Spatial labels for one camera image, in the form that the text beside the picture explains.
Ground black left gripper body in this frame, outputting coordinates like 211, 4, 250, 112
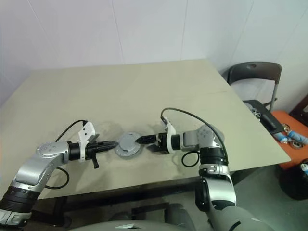
84, 133, 101, 169

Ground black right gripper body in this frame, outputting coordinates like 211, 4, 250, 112
155, 133, 169, 154

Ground grey round motor lid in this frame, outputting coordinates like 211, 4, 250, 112
119, 133, 143, 157

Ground grey robot torso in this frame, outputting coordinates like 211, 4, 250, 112
79, 211, 174, 231

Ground silver gear parts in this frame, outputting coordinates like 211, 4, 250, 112
245, 103, 263, 118

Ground black bar-shaped device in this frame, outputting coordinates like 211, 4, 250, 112
261, 113, 277, 129

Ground dark folding chair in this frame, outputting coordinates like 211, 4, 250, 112
222, 62, 285, 135

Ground blue white cylinder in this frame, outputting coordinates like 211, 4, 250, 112
275, 133, 289, 144
288, 131, 308, 142

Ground orange stool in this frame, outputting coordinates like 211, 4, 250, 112
271, 110, 308, 170

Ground brown wooden furniture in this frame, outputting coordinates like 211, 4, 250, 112
288, 96, 308, 126

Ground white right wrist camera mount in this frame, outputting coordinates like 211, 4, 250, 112
160, 116, 177, 154

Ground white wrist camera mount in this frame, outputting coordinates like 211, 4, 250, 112
160, 116, 177, 154
77, 122, 95, 162

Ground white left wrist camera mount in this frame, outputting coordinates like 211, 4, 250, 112
77, 122, 95, 162

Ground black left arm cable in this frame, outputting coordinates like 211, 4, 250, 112
45, 119, 88, 190

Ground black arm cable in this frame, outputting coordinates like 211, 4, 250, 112
160, 107, 227, 168
45, 119, 88, 190

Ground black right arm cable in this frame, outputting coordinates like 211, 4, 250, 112
160, 107, 227, 168

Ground black table frame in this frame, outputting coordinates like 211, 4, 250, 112
31, 177, 202, 227

